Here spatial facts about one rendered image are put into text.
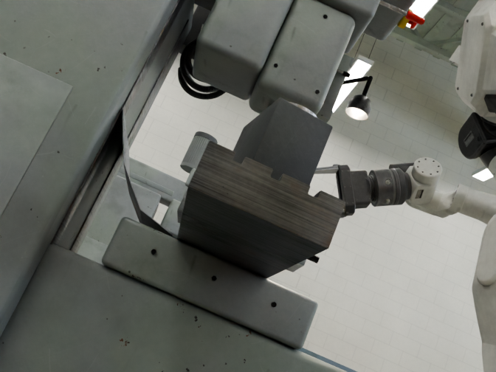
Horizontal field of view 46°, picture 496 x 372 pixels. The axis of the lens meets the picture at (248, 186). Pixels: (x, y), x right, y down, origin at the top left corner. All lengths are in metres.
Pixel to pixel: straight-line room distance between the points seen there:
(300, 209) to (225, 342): 0.55
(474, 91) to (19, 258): 1.09
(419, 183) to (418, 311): 7.43
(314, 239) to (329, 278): 7.51
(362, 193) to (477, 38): 0.45
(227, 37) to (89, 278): 0.71
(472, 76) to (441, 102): 8.22
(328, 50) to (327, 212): 0.83
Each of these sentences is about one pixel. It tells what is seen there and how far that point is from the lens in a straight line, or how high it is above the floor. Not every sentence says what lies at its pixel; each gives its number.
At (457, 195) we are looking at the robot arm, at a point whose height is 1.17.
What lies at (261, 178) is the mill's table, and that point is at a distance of 0.89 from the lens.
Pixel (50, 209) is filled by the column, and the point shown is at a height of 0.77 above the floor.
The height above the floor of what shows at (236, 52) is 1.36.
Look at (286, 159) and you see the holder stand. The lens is 1.08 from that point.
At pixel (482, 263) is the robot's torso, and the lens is 1.10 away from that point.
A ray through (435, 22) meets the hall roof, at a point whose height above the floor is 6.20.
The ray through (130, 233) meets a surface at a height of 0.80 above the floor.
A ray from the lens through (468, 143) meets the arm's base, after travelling 1.64.
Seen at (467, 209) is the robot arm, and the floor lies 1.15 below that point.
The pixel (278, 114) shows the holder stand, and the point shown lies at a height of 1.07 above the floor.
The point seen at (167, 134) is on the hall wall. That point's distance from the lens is 8.47.
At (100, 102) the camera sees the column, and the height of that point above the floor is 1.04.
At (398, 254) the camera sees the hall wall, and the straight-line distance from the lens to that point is 8.78.
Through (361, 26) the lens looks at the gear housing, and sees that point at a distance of 1.78.
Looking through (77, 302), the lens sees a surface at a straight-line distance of 1.37.
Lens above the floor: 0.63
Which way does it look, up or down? 16 degrees up
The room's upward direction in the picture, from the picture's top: 23 degrees clockwise
